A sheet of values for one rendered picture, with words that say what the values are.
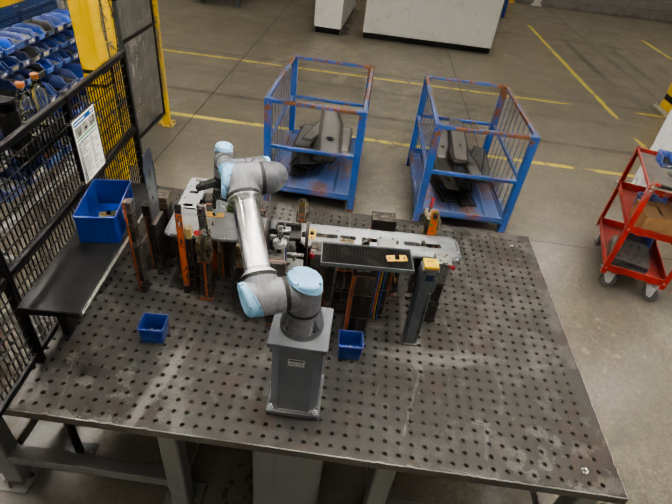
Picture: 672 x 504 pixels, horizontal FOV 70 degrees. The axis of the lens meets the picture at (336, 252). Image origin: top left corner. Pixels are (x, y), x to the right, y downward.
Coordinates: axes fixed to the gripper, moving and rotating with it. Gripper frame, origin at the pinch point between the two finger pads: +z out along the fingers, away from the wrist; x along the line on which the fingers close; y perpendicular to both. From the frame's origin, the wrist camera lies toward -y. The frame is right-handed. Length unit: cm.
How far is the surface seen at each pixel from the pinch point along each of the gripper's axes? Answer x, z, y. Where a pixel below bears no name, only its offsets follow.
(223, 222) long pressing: -2.5, 3.8, 4.7
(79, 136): -2, -27, -58
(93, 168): 3, -9, -56
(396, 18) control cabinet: 764, 46, 161
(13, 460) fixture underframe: -83, 91, -64
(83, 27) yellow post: 38, -59, -69
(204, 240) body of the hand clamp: -23.9, -0.8, 0.8
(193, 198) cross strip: 15.5, 5.7, -13.8
